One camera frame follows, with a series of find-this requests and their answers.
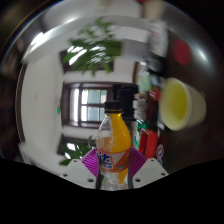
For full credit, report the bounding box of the green cloth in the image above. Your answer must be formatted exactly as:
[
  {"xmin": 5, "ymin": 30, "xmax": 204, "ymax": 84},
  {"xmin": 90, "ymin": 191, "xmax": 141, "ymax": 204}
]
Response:
[{"xmin": 138, "ymin": 71, "xmax": 153, "ymax": 94}]

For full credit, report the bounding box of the orange soda plastic bottle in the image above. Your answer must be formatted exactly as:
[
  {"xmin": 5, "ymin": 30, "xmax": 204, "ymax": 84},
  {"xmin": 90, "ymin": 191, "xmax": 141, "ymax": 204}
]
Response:
[{"xmin": 95, "ymin": 99, "xmax": 132, "ymax": 191}]

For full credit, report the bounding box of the dark wooden double door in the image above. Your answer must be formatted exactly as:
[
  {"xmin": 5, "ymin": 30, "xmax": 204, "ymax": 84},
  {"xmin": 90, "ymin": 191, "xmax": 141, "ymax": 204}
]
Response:
[{"xmin": 59, "ymin": 82, "xmax": 116, "ymax": 129}]

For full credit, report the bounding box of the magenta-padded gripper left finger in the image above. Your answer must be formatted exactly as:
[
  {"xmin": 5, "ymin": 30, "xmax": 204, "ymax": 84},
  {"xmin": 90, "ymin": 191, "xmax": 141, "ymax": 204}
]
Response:
[{"xmin": 59, "ymin": 148, "xmax": 101, "ymax": 190}]

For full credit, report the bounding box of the red box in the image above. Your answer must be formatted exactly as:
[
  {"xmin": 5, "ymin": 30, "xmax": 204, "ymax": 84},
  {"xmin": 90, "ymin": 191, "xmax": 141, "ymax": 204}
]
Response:
[{"xmin": 138, "ymin": 128, "xmax": 159, "ymax": 159}]

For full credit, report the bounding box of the green box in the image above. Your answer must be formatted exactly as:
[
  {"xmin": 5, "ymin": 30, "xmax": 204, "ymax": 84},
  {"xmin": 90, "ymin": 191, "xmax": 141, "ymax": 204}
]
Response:
[{"xmin": 133, "ymin": 119, "xmax": 151, "ymax": 149}]

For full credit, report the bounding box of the dark-framed window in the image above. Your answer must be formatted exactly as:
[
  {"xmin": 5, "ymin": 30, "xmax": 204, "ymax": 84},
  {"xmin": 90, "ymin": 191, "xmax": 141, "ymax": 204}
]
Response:
[
  {"xmin": 59, "ymin": 49, "xmax": 114, "ymax": 73},
  {"xmin": 58, "ymin": 134, "xmax": 98, "ymax": 156}
]

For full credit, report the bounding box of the pale yellow cup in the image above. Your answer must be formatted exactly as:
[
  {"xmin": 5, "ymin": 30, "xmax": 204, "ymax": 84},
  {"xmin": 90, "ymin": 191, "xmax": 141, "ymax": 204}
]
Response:
[{"xmin": 158, "ymin": 77, "xmax": 208, "ymax": 132}]

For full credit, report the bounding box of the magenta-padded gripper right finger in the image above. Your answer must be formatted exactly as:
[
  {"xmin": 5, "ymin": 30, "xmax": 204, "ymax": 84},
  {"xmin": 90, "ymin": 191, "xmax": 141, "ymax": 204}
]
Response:
[{"xmin": 126, "ymin": 147, "xmax": 169, "ymax": 190}]

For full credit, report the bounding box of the white booklet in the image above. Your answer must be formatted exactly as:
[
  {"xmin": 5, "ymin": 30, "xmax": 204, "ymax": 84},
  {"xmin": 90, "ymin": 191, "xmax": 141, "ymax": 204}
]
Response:
[{"xmin": 148, "ymin": 19, "xmax": 169, "ymax": 58}]

